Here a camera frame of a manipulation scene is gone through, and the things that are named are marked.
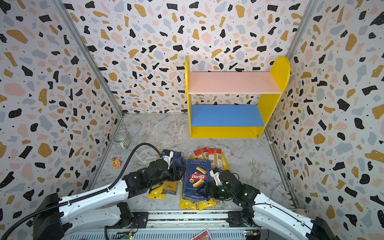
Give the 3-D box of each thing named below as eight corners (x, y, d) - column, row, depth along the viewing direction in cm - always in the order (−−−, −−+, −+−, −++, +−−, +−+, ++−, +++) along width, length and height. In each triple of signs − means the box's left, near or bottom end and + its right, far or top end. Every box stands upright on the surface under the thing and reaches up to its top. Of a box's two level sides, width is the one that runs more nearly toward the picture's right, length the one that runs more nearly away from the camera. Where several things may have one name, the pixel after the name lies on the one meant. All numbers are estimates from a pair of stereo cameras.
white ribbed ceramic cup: (112, 144, 105) (108, 139, 100) (122, 136, 110) (119, 130, 105) (125, 152, 101) (121, 147, 96) (135, 143, 106) (131, 138, 101)
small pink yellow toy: (113, 169, 93) (111, 167, 91) (113, 160, 97) (111, 158, 94) (120, 167, 94) (118, 164, 92) (120, 158, 98) (118, 155, 96)
